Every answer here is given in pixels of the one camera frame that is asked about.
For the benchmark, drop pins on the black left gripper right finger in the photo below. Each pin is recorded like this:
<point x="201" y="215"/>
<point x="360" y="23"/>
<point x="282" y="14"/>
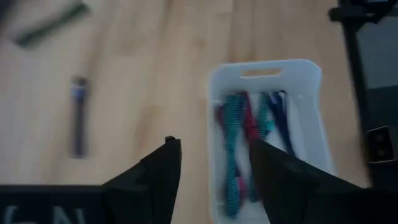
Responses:
<point x="295" y="193"/>

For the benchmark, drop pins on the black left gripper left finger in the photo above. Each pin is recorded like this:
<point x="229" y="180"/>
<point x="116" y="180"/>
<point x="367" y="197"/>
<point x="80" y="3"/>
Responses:
<point x="149" y="186"/>

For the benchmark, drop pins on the black table clamp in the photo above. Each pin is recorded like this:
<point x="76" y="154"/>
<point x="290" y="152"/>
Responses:
<point x="357" y="11"/>

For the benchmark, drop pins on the black aluminium table frame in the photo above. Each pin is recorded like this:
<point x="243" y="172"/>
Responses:
<point x="354" y="77"/>

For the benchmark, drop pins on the white plastic tray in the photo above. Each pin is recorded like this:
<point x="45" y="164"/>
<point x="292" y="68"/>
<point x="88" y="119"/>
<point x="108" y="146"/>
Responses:
<point x="311" y="124"/>

